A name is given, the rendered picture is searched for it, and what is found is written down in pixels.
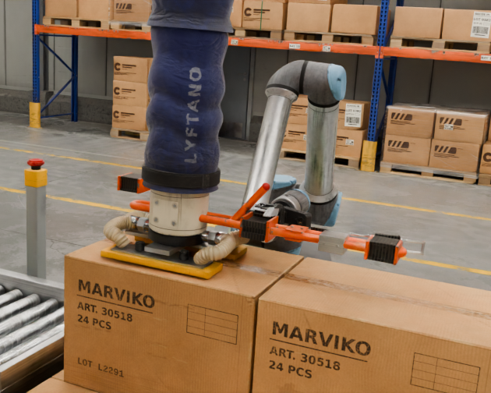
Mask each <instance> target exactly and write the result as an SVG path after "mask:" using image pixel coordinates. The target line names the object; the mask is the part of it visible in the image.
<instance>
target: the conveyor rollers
mask: <svg viewBox="0 0 491 393"><path fill-rule="evenodd" d="M22 298H23V295H22V292H21V291H20V290H18V289H15V290H12V291H11V292H7V293H6V294H5V289H4V288H3V286H1V285H0V355H1V356H0V366H1V365H2V364H4V363H7V362H8V361H10V360H11V359H14V358H15V357H17V356H19V355H21V354H22V353H24V352H26V351H28V350H29V349H32V348H33V347H35V346H36V345H39V344H41V343H42V342H44V341H46V340H48V339H49V338H51V337H53V336H55V335H57V334H58V333H60V332H62V331H64V322H63V321H64V306H63V307H61V308H58V301H57V300H56V299H53V298H52V299H49V300H47V301H45V302H43V303H41V304H40V302H41V299H40V297H39V295H37V294H32V295H30V296H27V297H25V298H23V299H22ZM55 325H56V326H55ZM54 326H55V327H54ZM48 329H49V330H48ZM44 331H45V332H44ZM42 332H44V333H42ZM41 333H42V334H41ZM35 336H36V337H35ZM34 337H35V338H34ZM31 338H32V339H31ZM28 340H29V341H28ZM24 342H25V343H24ZM22 343H23V344H22ZM20 344H22V345H20ZM13 348H14V349H13ZM10 349H12V350H10ZM9 350H10V351H9ZM3 353H5V354H3ZM2 354H3V355H2Z"/></svg>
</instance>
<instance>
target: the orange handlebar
mask: <svg viewBox="0 0 491 393"><path fill-rule="evenodd" d="M129 206H130V207H131V208H132V209H133V210H137V211H145V212H149V213H150V201H146V200H134V201H131V202H130V204H129ZM207 214H209V215H213V216H209V215H205V214H201V215H200V217H199V221H200V222H204V223H209V224H213V225H221V226H226V227H230V228H238V229H240V221H241V219H240V220H239V221H236V220H231V219H230V218H231V217H232V216H231V215H226V214H218V213H213V212H207ZM214 215H215V216H217V217H214ZM218 216H219V217H223V218H218ZM227 218H229V219H227ZM308 228H309V227H305V226H300V225H290V226H287V225H279V224H275V226H274V227H270V235H276V236H280V237H285V238H284V239H285V240H290V241H294V242H298V243H302V242H303V241H306V242H311V243H318V242H319V235H320V234H321V233H322V232H319V231H314V230H309V229H308ZM366 241H367V239H358V238H354V237H348V240H345V241H344V245H343V246H344V248H345V249H350V250H357V251H362V252H365V248H366ZM406 255H407V250H406V249H405V248H404V247H403V246H402V247H401V249H400V250H399V253H398V258H401V257H405V256H406Z"/></svg>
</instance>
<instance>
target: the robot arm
mask: <svg viewBox="0 0 491 393"><path fill-rule="evenodd" d="M345 91H346V72H345V70H344V68H343V67H342V66H340V65H335V64H326V63H321V62H309V61H306V60H298V61H294V62H290V63H288V64H287V65H284V66H283V67H281V68H280V69H279V70H278V71H276V73H275V74H274V75H272V77H271V78H270V80H269V82H268V84H267V87H266V90H265V94H266V95H267V96H268V100H267V106H266V109H265V112H264V116H263V121H262V125H261V128H260V134H259V137H258V140H257V144H256V150H255V154H254V157H253V162H252V166H251V169H250V173H249V178H248V182H247V185H246V188H245V194H244V197H243V201H242V206H243V205H244V203H245V202H246V201H247V200H248V199H249V198H250V197H251V196H252V195H253V194H254V193H255V192H256V191H257V190H258V189H259V188H260V187H261V186H262V185H263V184H264V183H265V182H267V183H269V184H270V189H269V190H268V191H267V192H266V193H265V194H264V195H263V196H262V197H261V198H260V199H259V200H258V201H257V202H256V203H255V204H254V205H253V207H252V208H251V209H250V210H249V211H248V212H247V213H246V214H248V213H249V212H250V211H253V214H254V213H259V214H263V216H264V217H267V218H270V217H273V216H278V224H279V225H287V226H290V225H300V226H305V227H309V228H311V224H314V225H321V226H327V227H333V226H334V225H335V222H336V220H337V215H338V211H339V208H340V205H341V198H342V192H340V191H337V186H336V184H335V183H334V182H333V180H334V161H335V151H336V141H337V122H338V112H339V102H340V100H343V99H344V96H345ZM300 94H304V95H308V97H307V99H308V115H307V135H306V173H305V180H304V181H303V182H302V183H301V185H300V184H296V182H297V181H296V178H294V177H292V176H289V175H275V173H276V170H277V164H278V161H279V157H280V153H281V148H282V144H283V140H284V135H285V131H286V128H287V124H288V118H289V115H290V111H291V105H292V103H294V102H296V101H297V100H298V96H299V95H300ZM284 238H285V237H280V236H275V237H274V238H273V239H272V240H270V241H269V242H268V243H265V240H264V241H259V240H255V239H250V240H249V241H248V242H247V243H246V244H245V245H249V246H256V247H259V248H264V249H266V250H274V251H278V252H283V253H290V254H295V255H299V254H300V249H301V247H302V243H298V242H294V241H290V240H285V239H284Z"/></svg>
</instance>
